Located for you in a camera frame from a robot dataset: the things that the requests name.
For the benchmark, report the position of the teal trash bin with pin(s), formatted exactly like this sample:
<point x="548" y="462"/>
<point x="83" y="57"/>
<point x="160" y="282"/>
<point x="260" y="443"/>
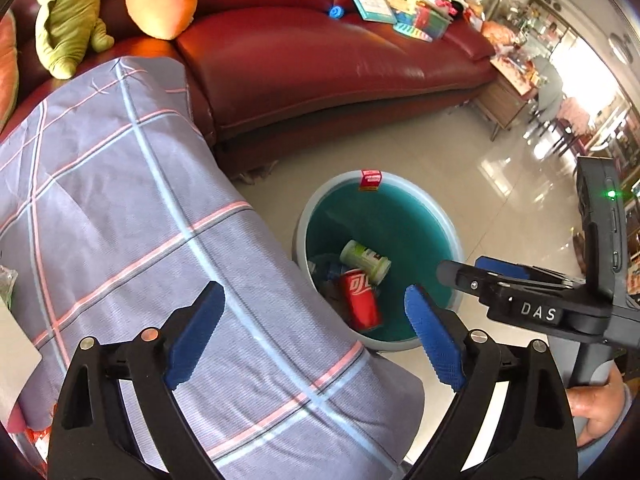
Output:
<point x="362" y="239"/>

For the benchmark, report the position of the blue toy ball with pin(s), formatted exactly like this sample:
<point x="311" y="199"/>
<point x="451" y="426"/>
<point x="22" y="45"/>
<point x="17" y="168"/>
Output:
<point x="336" y="12"/>

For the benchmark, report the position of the red leather sofa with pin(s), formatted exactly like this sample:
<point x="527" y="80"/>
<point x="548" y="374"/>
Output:
<point x="247" y="83"/>

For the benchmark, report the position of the white cylindrical container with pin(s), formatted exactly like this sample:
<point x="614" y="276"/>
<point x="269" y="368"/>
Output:
<point x="367" y="260"/>

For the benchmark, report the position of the pink plush pillow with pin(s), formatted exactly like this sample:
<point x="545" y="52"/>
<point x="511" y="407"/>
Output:
<point x="9" y="76"/>

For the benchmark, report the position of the wooden side table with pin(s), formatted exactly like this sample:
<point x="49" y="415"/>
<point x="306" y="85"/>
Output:
<point x="504" y="99"/>

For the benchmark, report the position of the plaid grey tablecloth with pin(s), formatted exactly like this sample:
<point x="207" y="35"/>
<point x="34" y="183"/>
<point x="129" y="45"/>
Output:
<point x="114" y="214"/>

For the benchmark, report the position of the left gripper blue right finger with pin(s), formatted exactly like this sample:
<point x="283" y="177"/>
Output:
<point x="441" y="333"/>

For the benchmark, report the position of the red soda can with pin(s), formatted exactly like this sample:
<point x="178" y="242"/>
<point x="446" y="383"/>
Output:
<point x="360" y="300"/>

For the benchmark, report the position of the green white medicine box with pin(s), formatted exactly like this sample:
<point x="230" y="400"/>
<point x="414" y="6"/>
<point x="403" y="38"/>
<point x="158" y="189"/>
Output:
<point x="18" y="360"/>

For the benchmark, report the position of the green dinosaur plush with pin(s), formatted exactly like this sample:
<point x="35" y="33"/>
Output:
<point x="65" y="30"/>

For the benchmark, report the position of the person's right hand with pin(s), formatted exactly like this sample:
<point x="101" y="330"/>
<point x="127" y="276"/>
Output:
<point x="600" y="406"/>

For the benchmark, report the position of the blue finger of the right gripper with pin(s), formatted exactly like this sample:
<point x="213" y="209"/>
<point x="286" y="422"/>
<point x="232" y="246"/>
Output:
<point x="500" y="267"/>
<point x="480" y="279"/>

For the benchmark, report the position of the teal children's book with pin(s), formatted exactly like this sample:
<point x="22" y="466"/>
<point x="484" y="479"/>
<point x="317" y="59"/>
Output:
<point x="375" y="11"/>

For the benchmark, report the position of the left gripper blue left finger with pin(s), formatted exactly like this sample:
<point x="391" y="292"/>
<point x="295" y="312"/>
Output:
<point x="187" y="333"/>

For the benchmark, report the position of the clear plastic water bottle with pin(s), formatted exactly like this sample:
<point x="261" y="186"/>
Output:
<point x="325" y="271"/>

